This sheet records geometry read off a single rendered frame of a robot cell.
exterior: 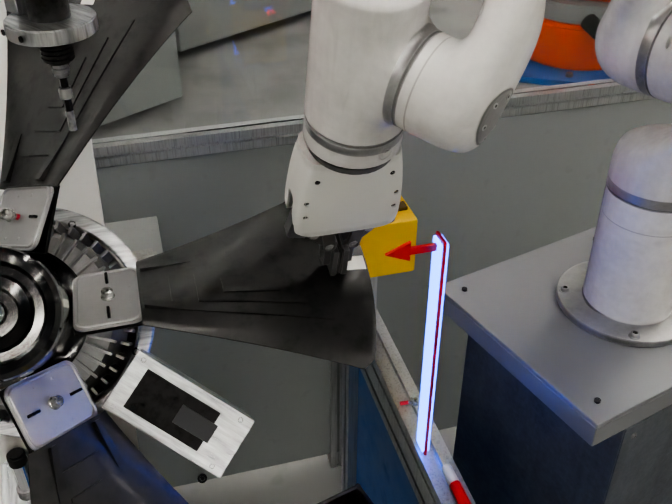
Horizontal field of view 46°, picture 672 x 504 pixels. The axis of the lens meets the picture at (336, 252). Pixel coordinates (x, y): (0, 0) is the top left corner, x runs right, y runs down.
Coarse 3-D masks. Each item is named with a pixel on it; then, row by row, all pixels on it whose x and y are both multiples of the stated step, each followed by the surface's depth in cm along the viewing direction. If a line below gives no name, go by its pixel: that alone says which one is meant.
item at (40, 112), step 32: (96, 0) 80; (128, 0) 79; (160, 0) 78; (96, 32) 79; (128, 32) 78; (160, 32) 77; (32, 64) 82; (96, 64) 77; (128, 64) 76; (32, 96) 80; (96, 96) 76; (32, 128) 78; (64, 128) 76; (96, 128) 75; (32, 160) 77; (64, 160) 75
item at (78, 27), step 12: (12, 0) 62; (12, 12) 62; (24, 12) 62; (72, 12) 63; (84, 12) 63; (12, 24) 61; (24, 24) 61; (36, 24) 61; (48, 24) 61; (60, 24) 61; (72, 24) 61; (84, 24) 61; (96, 24) 62; (12, 36) 60; (24, 36) 60; (36, 36) 59; (48, 36) 59; (60, 36) 60; (72, 36) 60; (84, 36) 61
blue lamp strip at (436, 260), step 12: (432, 252) 87; (432, 264) 88; (432, 276) 88; (432, 288) 89; (432, 300) 89; (432, 312) 90; (432, 324) 91; (432, 336) 91; (432, 348) 92; (420, 396) 99; (420, 408) 100; (420, 420) 101; (420, 432) 102; (420, 444) 103
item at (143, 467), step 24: (72, 432) 75; (96, 432) 78; (120, 432) 80; (48, 456) 72; (72, 456) 74; (96, 456) 76; (120, 456) 78; (48, 480) 71; (72, 480) 73; (96, 480) 75; (120, 480) 77; (144, 480) 79
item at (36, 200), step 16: (16, 192) 78; (32, 192) 76; (48, 192) 74; (0, 208) 79; (16, 208) 77; (32, 208) 76; (48, 208) 74; (0, 224) 78; (16, 224) 76; (32, 224) 75; (0, 240) 77; (16, 240) 76; (32, 240) 73
